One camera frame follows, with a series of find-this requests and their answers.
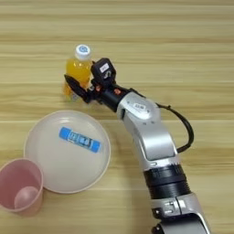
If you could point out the pink plastic cup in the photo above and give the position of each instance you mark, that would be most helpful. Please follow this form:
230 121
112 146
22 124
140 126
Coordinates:
18 182

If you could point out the beige round plate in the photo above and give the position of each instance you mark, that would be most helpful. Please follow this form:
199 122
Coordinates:
61 170

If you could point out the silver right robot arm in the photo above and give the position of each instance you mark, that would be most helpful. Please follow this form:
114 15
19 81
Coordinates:
152 140

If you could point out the orange juice bottle white cap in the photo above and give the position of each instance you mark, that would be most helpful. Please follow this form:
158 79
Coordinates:
77 70

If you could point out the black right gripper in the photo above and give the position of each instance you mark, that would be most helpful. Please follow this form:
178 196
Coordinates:
111 96

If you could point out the blue tube white print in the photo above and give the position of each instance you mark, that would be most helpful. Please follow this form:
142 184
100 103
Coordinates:
79 140

